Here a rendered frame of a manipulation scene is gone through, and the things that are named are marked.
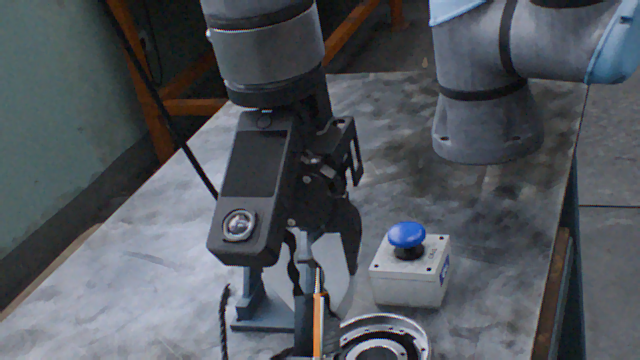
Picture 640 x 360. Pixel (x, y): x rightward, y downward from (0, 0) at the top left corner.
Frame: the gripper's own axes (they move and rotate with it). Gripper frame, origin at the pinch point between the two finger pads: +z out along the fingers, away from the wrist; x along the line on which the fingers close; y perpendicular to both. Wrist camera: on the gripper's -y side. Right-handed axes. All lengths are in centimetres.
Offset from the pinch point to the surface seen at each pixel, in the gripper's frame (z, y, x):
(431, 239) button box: 8.7, 22.8, -4.0
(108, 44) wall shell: 45, 194, 150
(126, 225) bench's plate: 13, 32, 40
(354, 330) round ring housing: 10.2, 9.4, 1.2
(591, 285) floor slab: 93, 126, -14
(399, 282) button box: 10.0, 16.9, -1.6
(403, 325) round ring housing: 9.9, 10.3, -3.5
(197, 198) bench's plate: 13, 38, 33
